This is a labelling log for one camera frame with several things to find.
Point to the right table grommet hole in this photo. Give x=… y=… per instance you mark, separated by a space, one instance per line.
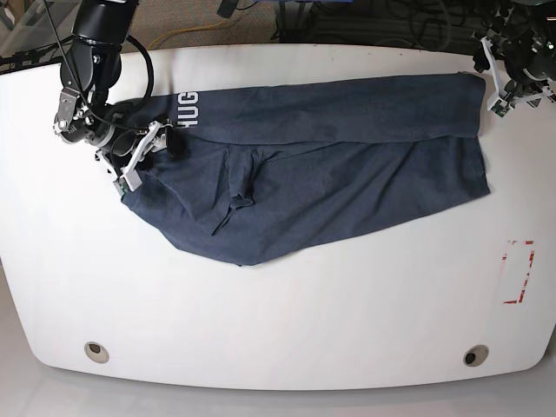
x=476 y=356

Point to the red tape rectangle marking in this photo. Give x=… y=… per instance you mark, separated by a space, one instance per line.
x=515 y=271

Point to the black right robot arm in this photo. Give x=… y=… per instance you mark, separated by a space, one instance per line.
x=90 y=68

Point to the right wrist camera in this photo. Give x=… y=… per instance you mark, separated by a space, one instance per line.
x=126 y=183

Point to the dark blue T-shirt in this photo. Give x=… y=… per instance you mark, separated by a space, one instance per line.
x=268 y=171

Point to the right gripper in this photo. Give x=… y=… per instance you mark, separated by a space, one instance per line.
x=132 y=151

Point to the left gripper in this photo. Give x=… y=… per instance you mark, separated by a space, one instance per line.
x=522 y=67

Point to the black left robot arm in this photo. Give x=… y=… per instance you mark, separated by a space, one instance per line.
x=510 y=18

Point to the left table grommet hole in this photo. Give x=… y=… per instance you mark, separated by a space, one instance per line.
x=96 y=352

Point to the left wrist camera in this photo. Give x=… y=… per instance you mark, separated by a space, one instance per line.
x=499 y=106

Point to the table grommet hole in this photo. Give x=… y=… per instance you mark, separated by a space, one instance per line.
x=96 y=352
x=476 y=356

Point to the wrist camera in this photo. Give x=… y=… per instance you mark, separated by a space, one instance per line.
x=126 y=183
x=499 y=106

